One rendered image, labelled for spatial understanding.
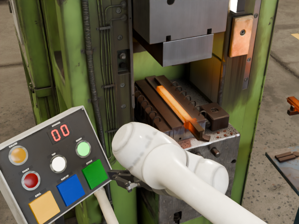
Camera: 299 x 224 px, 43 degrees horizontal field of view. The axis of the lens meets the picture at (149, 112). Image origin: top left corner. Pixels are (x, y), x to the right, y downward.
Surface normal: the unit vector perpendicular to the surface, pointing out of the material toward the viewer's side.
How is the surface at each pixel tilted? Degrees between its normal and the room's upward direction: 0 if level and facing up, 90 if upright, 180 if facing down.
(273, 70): 0
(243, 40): 90
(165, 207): 90
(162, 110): 0
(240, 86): 90
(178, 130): 90
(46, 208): 60
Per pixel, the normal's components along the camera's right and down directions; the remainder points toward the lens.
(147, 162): -0.14, 0.03
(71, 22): 0.38, 0.51
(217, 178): 0.59, -0.17
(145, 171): -0.22, 0.29
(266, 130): 0.00, -0.83
